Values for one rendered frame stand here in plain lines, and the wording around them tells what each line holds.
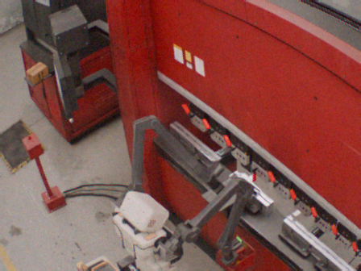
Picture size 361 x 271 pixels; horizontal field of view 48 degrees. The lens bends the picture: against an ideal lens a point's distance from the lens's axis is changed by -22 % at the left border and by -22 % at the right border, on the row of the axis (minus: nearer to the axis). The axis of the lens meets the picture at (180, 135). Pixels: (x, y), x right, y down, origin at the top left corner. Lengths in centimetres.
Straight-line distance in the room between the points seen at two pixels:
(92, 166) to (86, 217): 70
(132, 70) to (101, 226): 158
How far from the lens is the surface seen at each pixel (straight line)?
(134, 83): 330
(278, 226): 295
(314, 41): 194
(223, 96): 277
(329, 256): 269
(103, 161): 487
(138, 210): 246
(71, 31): 307
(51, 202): 445
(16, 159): 529
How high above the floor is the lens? 315
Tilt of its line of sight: 39 degrees down
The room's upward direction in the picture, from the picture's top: 7 degrees counter-clockwise
